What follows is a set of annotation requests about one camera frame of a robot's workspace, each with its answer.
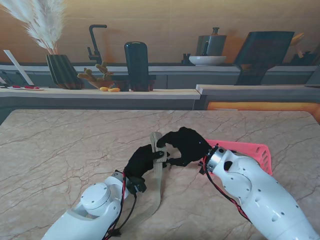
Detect red black arm cable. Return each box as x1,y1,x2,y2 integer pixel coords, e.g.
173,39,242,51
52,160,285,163
99,172,138,240
204,156,252,225

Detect dark ribbed vase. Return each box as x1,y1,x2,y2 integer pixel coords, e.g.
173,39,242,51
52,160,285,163
45,54,85,90

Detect pink plastic mesh basket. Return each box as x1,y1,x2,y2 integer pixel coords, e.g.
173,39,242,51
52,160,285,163
204,139,273,176

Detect dark range hood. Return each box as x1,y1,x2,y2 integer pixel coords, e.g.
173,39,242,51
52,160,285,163
233,31,295,86

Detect tall dark cylindrical canister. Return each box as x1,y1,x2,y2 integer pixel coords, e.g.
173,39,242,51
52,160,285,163
124,41,151,92

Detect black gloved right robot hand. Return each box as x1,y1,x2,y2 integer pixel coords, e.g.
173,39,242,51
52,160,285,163
156,126,212,168

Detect small black stand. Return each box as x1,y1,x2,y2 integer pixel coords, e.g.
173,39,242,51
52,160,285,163
181,52,192,66

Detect plate with red food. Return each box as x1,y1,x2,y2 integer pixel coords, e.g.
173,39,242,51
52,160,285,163
7,85,45,91

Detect white ceramic bowl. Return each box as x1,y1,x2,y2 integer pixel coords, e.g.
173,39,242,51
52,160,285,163
188,55,228,67

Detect orange fruits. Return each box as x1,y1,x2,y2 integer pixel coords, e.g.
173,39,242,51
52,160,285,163
99,86,121,93

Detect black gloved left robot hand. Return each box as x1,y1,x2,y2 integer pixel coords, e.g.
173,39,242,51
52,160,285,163
123,146,171,180

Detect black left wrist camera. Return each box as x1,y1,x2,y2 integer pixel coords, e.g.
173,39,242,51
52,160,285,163
126,177,147,195

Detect red black left arm cable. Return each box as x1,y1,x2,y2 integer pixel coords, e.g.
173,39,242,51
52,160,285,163
99,172,138,240

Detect red black right arm cable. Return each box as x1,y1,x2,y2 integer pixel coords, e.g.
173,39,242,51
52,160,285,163
204,156,252,225

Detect grey pot with lid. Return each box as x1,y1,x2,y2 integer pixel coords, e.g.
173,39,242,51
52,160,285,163
195,26,228,57

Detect black kitchen faucet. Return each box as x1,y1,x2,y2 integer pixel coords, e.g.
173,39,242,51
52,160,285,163
87,24,108,66

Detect light wood counter top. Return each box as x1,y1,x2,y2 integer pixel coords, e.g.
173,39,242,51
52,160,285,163
0,87,202,101

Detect white pampas grass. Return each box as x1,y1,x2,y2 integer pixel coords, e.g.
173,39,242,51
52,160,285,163
0,0,66,55

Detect white leaning board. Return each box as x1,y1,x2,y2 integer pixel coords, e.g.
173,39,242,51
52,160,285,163
3,49,34,86

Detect grey stone counter top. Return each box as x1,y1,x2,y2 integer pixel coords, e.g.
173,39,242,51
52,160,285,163
195,84,320,96

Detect dark utensil holder with spoons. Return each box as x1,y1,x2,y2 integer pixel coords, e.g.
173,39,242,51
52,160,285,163
289,32,317,66

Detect beige woven belt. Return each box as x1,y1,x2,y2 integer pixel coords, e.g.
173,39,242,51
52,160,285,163
118,131,173,232

